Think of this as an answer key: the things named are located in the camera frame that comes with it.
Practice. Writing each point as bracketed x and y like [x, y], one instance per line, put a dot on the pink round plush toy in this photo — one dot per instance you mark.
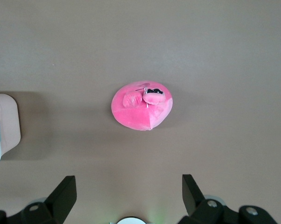
[135, 119]

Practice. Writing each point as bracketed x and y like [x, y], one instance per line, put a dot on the pale pink box base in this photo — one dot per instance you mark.
[11, 121]

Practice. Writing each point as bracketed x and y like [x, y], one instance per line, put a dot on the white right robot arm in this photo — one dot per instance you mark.
[131, 221]

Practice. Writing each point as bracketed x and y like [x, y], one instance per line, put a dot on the brown table mat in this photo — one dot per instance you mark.
[200, 58]

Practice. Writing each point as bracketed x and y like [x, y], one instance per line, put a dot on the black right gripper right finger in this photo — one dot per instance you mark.
[193, 198]

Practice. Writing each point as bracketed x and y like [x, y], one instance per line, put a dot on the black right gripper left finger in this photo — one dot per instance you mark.
[61, 198]

